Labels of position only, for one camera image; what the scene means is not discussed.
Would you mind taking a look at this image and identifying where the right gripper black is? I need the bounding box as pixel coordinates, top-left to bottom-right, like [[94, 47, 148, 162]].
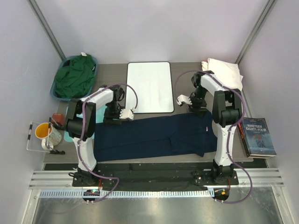
[[185, 86, 207, 118]]

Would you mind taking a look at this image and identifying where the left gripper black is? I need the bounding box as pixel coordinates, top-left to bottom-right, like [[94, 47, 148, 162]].
[[103, 102, 125, 127]]

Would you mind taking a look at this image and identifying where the navy blue t shirt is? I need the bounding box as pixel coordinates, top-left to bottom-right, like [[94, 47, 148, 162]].
[[93, 112, 217, 162]]

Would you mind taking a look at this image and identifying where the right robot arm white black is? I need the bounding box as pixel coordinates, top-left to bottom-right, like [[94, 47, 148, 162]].
[[188, 71, 244, 184]]

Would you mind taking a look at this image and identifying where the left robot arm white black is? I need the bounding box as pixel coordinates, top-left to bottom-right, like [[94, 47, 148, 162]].
[[64, 85, 125, 186]]

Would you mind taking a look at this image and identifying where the teal cutting board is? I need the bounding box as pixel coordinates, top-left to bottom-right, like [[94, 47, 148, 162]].
[[64, 105, 106, 142]]

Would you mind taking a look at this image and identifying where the green t shirt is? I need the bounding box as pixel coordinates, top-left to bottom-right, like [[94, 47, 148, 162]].
[[54, 54, 98, 98]]

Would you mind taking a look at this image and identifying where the white board with black rim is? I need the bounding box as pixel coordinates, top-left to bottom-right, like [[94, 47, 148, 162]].
[[125, 62, 174, 114]]

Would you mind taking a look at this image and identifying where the brown red block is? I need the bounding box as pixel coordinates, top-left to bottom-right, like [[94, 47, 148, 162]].
[[52, 113, 65, 126]]

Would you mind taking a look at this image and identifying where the white mug orange inside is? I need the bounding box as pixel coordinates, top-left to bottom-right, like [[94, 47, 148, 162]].
[[35, 123, 62, 151]]

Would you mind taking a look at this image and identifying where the dark blue book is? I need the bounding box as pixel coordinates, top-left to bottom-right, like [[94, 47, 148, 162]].
[[240, 117, 277, 159]]

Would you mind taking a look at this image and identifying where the teal laundry basket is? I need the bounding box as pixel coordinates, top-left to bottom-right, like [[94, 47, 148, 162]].
[[50, 55, 99, 104]]

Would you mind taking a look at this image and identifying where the clear acrylic tray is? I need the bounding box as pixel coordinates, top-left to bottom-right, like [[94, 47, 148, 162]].
[[26, 122, 54, 153]]

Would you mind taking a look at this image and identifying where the black white marker pen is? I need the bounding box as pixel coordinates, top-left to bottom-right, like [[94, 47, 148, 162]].
[[27, 124, 33, 141]]

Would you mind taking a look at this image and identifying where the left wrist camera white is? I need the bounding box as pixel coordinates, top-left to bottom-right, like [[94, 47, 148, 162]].
[[119, 109, 134, 121]]

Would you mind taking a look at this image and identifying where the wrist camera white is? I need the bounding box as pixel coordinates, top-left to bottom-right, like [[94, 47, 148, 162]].
[[176, 94, 192, 106], [119, 109, 134, 121]]

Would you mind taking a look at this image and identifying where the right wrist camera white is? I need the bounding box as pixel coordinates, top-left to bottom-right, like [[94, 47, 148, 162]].
[[176, 94, 192, 106]]

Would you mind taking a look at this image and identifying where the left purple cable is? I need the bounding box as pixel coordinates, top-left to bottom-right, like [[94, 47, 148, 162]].
[[78, 83, 139, 203]]

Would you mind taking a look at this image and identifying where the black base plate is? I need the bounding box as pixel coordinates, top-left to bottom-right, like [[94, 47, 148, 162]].
[[72, 163, 239, 187]]

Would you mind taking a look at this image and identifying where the white slotted cable duct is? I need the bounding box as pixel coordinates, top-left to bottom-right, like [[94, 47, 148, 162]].
[[39, 189, 214, 199]]

